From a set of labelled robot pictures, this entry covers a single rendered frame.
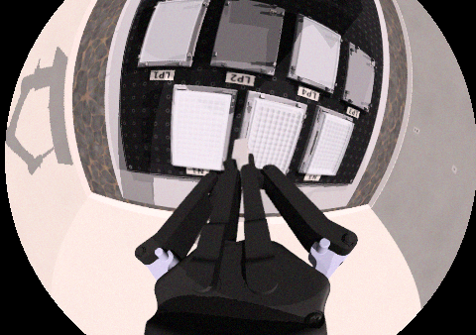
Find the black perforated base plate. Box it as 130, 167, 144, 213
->
119, 0, 384, 185

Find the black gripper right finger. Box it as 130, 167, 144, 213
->
239, 138, 358, 295

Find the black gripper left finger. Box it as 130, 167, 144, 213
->
135, 139, 242, 294

